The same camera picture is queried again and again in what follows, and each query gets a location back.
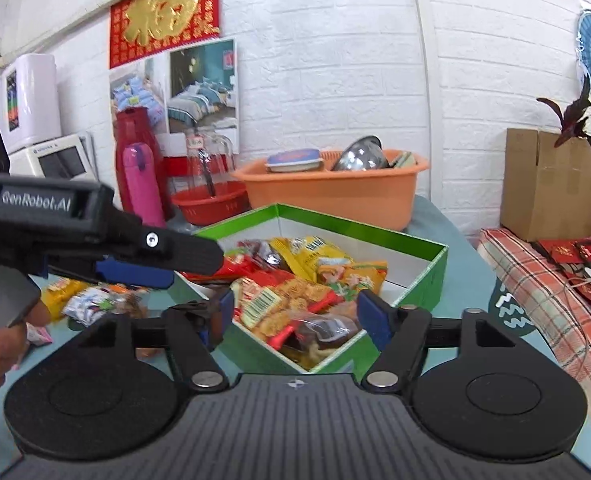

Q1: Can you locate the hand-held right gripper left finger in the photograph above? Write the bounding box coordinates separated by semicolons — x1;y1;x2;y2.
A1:
78;287;237;392

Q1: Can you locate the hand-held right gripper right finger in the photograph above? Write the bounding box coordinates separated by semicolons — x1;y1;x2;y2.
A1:
356;290;519;394

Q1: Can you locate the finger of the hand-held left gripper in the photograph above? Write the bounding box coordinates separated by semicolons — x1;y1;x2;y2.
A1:
94;257;176;291
122;220;224;277

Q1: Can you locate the clear mixed candy packet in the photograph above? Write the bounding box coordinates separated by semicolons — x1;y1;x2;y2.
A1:
62;284;149;322

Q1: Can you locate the red cream-label snack packet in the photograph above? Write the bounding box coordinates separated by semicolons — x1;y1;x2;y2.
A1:
182;240;257;282

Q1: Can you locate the orange snack packet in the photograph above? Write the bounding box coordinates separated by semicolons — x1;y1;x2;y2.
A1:
318;257;389;297

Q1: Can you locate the large red snack packet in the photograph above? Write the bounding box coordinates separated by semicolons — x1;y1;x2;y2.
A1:
230;275;337;347

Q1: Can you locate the clear brown snack packet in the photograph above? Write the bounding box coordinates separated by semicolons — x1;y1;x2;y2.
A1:
280;312;364;372

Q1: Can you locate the green cardboard box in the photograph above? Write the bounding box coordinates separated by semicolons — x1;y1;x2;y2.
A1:
168;203;449;382

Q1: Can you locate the large yellow snack packet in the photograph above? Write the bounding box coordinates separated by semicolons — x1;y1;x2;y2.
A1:
40;280;89;322

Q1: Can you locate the small yellow chip packet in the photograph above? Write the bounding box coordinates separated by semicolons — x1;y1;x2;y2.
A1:
270;236;327;284

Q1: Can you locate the clear pink-edged nut packet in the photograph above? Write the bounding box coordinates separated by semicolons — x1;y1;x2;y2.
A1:
25;324;54;347

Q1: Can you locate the red plastic basin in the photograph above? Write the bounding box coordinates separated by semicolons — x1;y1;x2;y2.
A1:
170;180;251;227

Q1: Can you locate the white screen appliance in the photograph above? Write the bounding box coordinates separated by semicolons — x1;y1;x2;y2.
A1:
9;132;97;182

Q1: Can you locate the pink thermos bottle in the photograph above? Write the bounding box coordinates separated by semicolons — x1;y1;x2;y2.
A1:
122;142;167;229

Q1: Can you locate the black stirring stick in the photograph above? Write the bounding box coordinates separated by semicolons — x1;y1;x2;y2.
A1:
199;149;217;197

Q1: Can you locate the blue printed tablecloth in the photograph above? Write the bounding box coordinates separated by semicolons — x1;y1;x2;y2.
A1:
0;195;542;480

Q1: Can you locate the glass pitcher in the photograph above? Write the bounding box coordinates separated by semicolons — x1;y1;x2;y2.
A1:
185;127;239;197

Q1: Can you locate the white water purifier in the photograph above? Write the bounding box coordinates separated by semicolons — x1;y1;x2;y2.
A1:
0;54;64;154

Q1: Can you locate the red thermos jug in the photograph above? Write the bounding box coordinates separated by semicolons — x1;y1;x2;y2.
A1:
114;106;174;222

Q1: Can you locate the orange plastic basin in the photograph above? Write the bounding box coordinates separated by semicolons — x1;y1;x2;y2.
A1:
231;149;430;232

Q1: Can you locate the blue lidded container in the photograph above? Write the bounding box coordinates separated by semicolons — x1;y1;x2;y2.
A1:
265;148;325;174

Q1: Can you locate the steel bowl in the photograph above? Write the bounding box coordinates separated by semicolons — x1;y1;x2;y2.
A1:
331;136;390;171

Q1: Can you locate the plaid cloth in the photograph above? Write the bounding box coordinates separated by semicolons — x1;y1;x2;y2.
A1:
475;227;591;467

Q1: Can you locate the red envelope stack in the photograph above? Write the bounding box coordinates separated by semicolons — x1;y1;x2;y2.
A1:
538;237;591;274

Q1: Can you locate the brown cardboard box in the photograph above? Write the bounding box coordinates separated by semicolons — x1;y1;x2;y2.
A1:
500;127;591;242

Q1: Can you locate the dark purple plant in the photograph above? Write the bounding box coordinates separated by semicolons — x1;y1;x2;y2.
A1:
536;74;591;164

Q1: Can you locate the bedding wall poster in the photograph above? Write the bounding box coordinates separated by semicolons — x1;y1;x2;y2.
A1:
109;38;240;136

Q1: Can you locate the white wall pipe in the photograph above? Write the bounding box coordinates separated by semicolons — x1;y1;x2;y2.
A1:
409;0;445;202

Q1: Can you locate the red gold wall hanging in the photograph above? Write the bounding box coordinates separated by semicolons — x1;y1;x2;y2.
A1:
108;0;222;70

